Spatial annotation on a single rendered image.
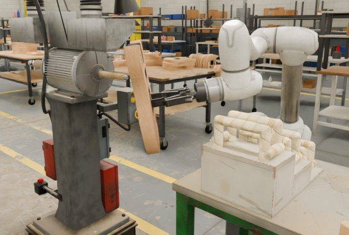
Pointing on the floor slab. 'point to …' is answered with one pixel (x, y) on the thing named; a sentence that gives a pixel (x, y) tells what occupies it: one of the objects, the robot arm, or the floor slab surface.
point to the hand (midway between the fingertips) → (151, 100)
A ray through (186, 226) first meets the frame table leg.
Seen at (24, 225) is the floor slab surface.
